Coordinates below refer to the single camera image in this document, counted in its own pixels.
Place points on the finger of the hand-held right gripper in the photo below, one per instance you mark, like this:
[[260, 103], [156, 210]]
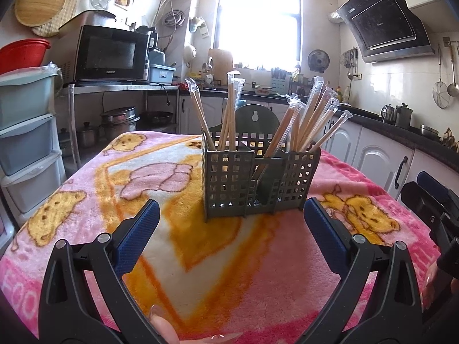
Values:
[[434, 186], [423, 204]]

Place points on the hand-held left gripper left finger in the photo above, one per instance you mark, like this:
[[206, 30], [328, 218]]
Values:
[[138, 236]]

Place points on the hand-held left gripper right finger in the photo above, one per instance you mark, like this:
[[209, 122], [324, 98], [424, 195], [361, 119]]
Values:
[[326, 236]]

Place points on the grey slotted utensil basket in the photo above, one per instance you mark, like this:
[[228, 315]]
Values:
[[229, 186]]

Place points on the group of wooden chopsticks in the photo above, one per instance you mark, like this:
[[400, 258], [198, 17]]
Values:
[[229, 114]]

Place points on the hanging kitchen utensils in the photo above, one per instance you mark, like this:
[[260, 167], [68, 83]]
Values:
[[350, 62]]

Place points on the person's right hand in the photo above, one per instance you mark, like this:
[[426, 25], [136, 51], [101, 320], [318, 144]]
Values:
[[432, 279]]

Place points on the person's left hand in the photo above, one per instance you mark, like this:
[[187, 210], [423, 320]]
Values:
[[168, 329]]

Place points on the brown lumpy object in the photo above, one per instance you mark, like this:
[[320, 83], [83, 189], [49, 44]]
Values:
[[451, 138]]

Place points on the steel bowl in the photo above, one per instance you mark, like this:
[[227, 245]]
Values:
[[429, 130]]

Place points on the white kitchen cabinets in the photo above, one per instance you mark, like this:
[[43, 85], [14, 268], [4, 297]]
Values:
[[373, 154]]

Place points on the black countertop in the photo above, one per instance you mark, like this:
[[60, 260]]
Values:
[[387, 129]]

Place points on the small steel coffee pot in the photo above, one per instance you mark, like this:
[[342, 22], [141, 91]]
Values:
[[388, 114]]

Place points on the steel mesh skimmer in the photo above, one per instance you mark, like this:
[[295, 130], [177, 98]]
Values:
[[440, 95]]

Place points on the pink printed blanket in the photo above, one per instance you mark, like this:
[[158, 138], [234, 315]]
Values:
[[229, 276]]

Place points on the steel ladle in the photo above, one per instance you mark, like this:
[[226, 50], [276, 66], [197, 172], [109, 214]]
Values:
[[453, 87]]

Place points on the small steel lidded pot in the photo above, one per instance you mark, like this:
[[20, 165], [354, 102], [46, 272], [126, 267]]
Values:
[[88, 135]]

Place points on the black wok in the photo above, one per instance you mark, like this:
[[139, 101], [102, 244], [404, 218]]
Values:
[[157, 117]]

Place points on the row of condiment bottles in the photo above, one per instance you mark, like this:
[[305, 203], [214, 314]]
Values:
[[339, 96]]

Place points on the light blue drawer cabinet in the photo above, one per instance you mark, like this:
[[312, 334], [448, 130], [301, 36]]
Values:
[[25, 139]]

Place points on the patterned baking dish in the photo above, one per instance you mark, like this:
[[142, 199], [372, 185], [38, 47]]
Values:
[[262, 90]]

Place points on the teal knife holder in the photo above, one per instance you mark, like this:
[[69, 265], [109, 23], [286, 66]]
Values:
[[279, 82]]

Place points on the blue plastic dish box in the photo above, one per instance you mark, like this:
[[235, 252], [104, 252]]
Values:
[[162, 73]]

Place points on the black range hood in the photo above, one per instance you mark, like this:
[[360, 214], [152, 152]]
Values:
[[383, 25]]

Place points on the black microwave oven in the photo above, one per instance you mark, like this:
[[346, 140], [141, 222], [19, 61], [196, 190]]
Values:
[[107, 53]]

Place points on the wooden cutting board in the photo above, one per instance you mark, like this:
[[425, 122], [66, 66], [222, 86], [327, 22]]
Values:
[[219, 61]]

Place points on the black blender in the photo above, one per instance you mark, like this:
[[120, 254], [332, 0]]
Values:
[[147, 43]]

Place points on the red plastic basin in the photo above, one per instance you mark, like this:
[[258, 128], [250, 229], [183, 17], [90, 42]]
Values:
[[21, 55]]

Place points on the kitchen window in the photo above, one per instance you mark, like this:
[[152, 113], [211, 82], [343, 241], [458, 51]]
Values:
[[258, 21]]

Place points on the round bamboo mat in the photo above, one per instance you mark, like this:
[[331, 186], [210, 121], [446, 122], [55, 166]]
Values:
[[66, 21]]

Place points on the small black wall fan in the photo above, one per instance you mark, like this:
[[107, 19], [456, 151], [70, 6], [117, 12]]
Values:
[[318, 61]]

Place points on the silver exhaust duct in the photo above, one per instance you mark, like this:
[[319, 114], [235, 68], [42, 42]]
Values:
[[335, 16]]

